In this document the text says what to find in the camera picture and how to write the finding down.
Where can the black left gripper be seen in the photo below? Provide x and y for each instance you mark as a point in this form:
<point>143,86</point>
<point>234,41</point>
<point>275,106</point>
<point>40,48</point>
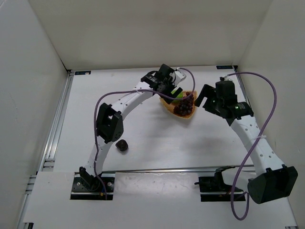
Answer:
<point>170,94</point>

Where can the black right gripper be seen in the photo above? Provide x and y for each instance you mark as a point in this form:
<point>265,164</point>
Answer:
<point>207,97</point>

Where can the green fake fruit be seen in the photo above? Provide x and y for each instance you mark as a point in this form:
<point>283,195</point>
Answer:
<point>178,95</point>

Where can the dark red fake grapes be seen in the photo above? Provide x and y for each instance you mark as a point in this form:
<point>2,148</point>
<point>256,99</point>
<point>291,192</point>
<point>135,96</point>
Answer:
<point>185,108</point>

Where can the dark purple fake fruit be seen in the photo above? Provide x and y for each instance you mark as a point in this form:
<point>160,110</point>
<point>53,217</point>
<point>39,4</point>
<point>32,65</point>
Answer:
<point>122,146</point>

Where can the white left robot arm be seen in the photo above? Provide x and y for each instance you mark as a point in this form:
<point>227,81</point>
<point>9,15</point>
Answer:
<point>108,119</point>

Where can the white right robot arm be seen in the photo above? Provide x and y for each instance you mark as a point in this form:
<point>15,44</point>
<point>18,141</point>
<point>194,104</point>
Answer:
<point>273,179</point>

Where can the orange woven fruit basket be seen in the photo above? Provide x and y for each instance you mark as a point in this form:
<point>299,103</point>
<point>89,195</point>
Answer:
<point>170,107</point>

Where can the blue label sticker right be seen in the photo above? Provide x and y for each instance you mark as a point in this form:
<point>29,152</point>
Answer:
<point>224,67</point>

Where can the blue label sticker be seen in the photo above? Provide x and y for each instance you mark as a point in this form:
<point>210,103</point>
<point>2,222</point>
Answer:
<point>82,73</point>
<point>224,67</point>

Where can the blue label sticker left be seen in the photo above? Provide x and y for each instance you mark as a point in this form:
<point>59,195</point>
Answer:
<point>82,73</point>

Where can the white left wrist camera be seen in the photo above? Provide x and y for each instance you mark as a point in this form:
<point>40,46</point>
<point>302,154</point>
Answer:
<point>178,77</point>

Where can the front aluminium frame rail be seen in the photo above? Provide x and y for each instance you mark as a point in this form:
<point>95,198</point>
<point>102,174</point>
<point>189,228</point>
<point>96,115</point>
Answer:
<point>165,170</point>

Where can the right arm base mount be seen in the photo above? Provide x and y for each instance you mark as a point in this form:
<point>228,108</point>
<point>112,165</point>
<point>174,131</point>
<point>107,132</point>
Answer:
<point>212,187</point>

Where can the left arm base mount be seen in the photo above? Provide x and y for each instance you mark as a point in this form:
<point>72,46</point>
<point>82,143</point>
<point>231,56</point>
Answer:
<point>82,191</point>

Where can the left aluminium frame rail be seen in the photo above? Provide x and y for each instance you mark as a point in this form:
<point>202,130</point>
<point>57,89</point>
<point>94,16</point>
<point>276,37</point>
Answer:
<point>48,154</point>

